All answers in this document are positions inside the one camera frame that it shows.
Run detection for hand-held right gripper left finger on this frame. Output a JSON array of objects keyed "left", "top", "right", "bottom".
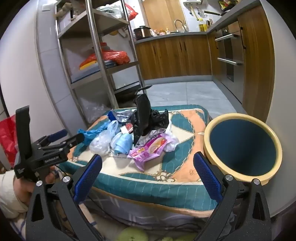
[{"left": 25, "top": 154, "right": 104, "bottom": 241}]

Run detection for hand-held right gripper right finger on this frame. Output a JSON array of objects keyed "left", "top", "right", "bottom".
[{"left": 193, "top": 152, "right": 271, "bottom": 241}]

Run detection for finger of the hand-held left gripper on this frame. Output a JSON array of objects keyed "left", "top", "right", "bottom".
[
  {"left": 38, "top": 133, "right": 85, "bottom": 154},
  {"left": 35, "top": 129, "right": 68, "bottom": 147}
]

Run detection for blue plastic bag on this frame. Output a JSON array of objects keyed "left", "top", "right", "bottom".
[{"left": 77, "top": 119, "right": 111, "bottom": 145}]

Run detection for clear plastic bag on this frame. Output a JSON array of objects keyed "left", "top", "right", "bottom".
[
  {"left": 96, "top": 5, "right": 123, "bottom": 19},
  {"left": 81, "top": 102, "right": 111, "bottom": 123},
  {"left": 89, "top": 120, "right": 119, "bottom": 154}
]

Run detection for blue foil packet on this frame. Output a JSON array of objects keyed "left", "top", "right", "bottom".
[{"left": 107, "top": 109, "right": 137, "bottom": 123}]

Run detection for yellow rimmed teal waste bin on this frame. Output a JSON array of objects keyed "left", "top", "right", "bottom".
[{"left": 203, "top": 113, "right": 283, "bottom": 186}]

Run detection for white plastic bag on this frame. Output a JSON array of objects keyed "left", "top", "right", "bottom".
[{"left": 162, "top": 120, "right": 179, "bottom": 152}]

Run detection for black plastic bag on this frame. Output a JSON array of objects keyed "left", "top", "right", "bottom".
[{"left": 131, "top": 94, "right": 169, "bottom": 143}]

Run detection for person's left forearm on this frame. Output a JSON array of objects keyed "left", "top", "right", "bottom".
[{"left": 0, "top": 173, "right": 29, "bottom": 219}]

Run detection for person's left hand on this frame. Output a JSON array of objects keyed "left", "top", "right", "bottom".
[{"left": 13, "top": 166, "right": 56, "bottom": 207}]

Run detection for red plastic bag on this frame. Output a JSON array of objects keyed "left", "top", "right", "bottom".
[
  {"left": 0, "top": 115, "right": 21, "bottom": 167},
  {"left": 124, "top": 2, "right": 139, "bottom": 22},
  {"left": 92, "top": 47, "right": 131, "bottom": 65}
]

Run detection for blue face mask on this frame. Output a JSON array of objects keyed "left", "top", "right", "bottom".
[{"left": 110, "top": 132, "right": 134, "bottom": 155}]

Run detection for teal orange patterned cushion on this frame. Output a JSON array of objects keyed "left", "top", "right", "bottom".
[{"left": 57, "top": 104, "right": 219, "bottom": 211}]

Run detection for pink snack wrapper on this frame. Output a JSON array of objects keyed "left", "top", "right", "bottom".
[{"left": 127, "top": 134, "right": 171, "bottom": 172}]

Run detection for blue plastic board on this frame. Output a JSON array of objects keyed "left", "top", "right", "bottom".
[{"left": 70, "top": 61, "right": 116, "bottom": 83}]

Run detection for green plush toy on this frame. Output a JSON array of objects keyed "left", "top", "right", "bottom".
[{"left": 116, "top": 227, "right": 148, "bottom": 241}]

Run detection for yellow plastic item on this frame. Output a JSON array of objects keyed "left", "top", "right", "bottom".
[{"left": 79, "top": 54, "right": 99, "bottom": 70}]

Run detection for metal shelf rack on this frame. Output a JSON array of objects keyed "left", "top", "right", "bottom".
[{"left": 54, "top": 0, "right": 146, "bottom": 126}]

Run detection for dark rice cooker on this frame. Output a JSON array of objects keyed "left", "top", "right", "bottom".
[{"left": 134, "top": 26, "right": 152, "bottom": 40}]

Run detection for wooden kitchen base cabinets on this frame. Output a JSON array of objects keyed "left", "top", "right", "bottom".
[{"left": 135, "top": 31, "right": 213, "bottom": 80}]

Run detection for built-in steel oven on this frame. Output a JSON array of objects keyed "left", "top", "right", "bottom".
[{"left": 214, "top": 22, "right": 245, "bottom": 102}]

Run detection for tall wooden cabinet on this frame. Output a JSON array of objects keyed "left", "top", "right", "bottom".
[{"left": 237, "top": 5, "right": 275, "bottom": 123}]

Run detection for wooden door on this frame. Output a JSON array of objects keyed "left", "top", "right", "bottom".
[{"left": 142, "top": 0, "right": 186, "bottom": 32}]

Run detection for metal kitchen faucet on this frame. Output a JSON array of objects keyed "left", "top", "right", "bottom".
[{"left": 174, "top": 19, "right": 189, "bottom": 33}]

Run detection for thin black cable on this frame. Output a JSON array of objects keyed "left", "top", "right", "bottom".
[{"left": 54, "top": 166, "right": 72, "bottom": 179}]

